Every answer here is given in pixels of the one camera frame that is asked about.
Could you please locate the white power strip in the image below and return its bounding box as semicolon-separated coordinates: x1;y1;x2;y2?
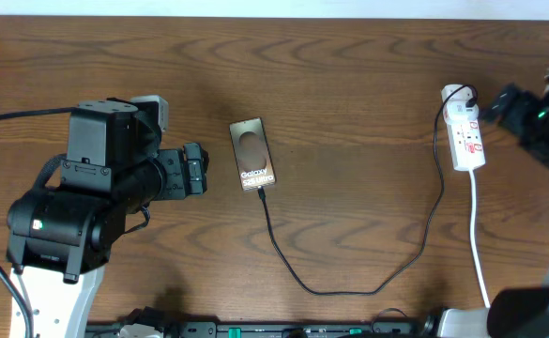
441;84;486;172

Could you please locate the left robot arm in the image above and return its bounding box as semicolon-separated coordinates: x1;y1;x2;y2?
7;95;208;337

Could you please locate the black USB charging cable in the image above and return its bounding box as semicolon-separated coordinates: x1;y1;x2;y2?
256;84;480;297

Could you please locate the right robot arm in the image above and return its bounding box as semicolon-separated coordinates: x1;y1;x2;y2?
423;72;549;337

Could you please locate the Samsung Galaxy smartphone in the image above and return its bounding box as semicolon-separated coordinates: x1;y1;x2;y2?
229;117;277;191

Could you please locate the white power strip cord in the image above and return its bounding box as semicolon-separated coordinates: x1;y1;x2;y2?
467;169;492;309

